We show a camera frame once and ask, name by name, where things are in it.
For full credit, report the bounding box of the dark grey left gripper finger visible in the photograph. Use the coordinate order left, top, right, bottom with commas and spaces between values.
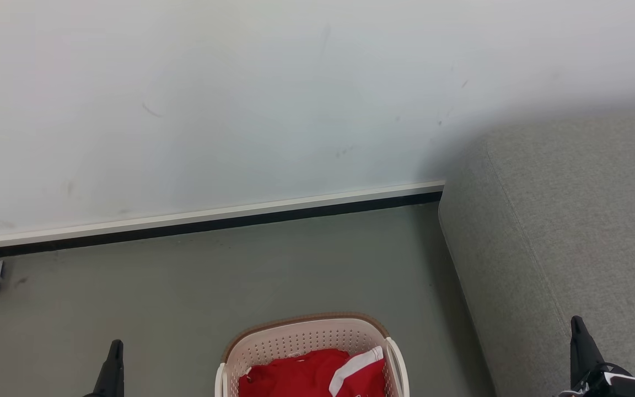
92, 339, 125, 397

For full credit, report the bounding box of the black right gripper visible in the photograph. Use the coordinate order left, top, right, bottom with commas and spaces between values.
570, 315, 635, 397

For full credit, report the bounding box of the red jersey with white lettering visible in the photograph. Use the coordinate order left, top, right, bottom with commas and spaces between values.
239, 348, 351, 397

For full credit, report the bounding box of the grey fabric sofa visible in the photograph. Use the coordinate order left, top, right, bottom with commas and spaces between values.
438, 105, 635, 397

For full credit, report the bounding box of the white and black baseboard strip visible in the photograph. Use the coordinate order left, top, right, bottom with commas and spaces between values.
0, 180, 446, 263

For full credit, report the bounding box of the cream perforated plastic laundry basket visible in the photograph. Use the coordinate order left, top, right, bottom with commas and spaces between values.
214, 313, 411, 397

